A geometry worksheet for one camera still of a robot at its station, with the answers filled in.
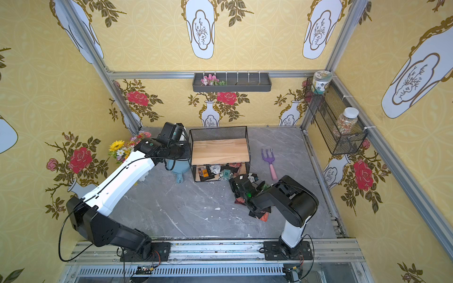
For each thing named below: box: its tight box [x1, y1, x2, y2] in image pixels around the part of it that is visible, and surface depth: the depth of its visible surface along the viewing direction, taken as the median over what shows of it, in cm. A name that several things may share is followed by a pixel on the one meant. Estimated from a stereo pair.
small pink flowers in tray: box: [200, 73, 226, 87], surface depth 89 cm
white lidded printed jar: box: [312, 70, 333, 95], surface depth 87 cm
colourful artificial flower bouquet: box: [108, 130, 152, 164], surface depth 89 cm
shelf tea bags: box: [197, 163, 243, 182], surface depth 99 cm
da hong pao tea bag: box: [260, 212, 270, 223], surface depth 85 cm
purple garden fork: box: [261, 147, 279, 182], surface depth 105 cm
